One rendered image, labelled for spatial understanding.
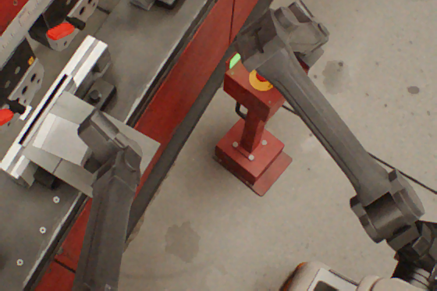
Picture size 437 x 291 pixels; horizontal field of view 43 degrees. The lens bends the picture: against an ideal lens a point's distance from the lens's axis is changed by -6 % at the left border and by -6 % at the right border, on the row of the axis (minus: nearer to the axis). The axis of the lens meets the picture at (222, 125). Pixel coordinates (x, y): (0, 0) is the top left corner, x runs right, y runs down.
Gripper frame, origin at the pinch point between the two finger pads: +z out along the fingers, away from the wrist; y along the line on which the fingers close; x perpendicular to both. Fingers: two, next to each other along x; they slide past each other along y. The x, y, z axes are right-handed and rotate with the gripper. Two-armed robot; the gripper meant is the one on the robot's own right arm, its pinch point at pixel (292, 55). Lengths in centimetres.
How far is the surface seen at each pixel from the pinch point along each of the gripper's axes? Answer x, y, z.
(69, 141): 59, 25, -15
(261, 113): 15.2, -4.9, 8.1
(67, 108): 54, 30, -13
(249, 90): 15.0, 2.0, 2.7
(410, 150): -40, -67, 66
